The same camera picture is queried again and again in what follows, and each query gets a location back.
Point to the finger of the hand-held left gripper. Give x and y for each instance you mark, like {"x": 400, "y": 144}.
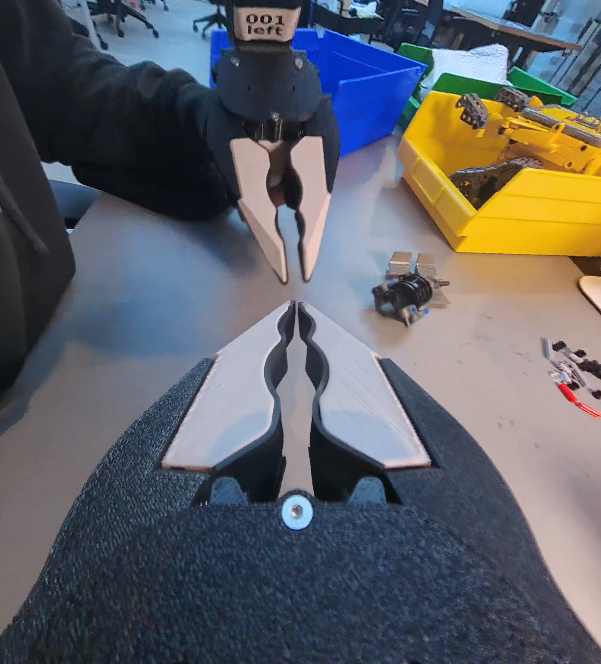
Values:
{"x": 256, "y": 197}
{"x": 313, "y": 197}

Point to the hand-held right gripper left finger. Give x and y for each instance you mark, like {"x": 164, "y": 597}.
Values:
{"x": 222, "y": 415}

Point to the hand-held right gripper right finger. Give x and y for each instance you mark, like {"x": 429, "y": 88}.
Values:
{"x": 367, "y": 415}

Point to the blue plastic bin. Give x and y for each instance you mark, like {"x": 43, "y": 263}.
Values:
{"x": 373, "y": 93}

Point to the black toy wheel assembly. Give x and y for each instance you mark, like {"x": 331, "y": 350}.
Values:
{"x": 409, "y": 290}

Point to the grey desk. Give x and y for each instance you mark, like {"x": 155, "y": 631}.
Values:
{"x": 150, "y": 311}

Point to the black office chair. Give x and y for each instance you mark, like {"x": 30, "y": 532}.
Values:
{"x": 124, "y": 15}
{"x": 209, "y": 20}

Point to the grey toy panel assembly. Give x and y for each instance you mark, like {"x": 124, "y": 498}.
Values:
{"x": 401, "y": 262}

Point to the grey chair seat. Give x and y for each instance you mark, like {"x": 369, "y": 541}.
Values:
{"x": 72, "y": 202}

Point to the green plastic bin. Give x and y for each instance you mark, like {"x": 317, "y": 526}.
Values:
{"x": 466, "y": 83}

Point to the white foam sheet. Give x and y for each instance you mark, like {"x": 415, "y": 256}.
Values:
{"x": 476, "y": 62}

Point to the pile of small toy parts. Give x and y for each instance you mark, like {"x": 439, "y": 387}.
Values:
{"x": 585, "y": 378}

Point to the yellow plastic bin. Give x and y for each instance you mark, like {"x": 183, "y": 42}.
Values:
{"x": 539, "y": 223}

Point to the yellow toy tracked vehicle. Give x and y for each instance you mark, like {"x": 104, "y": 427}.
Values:
{"x": 549, "y": 140}

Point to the background work table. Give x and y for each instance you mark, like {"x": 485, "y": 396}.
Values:
{"x": 513, "y": 31}

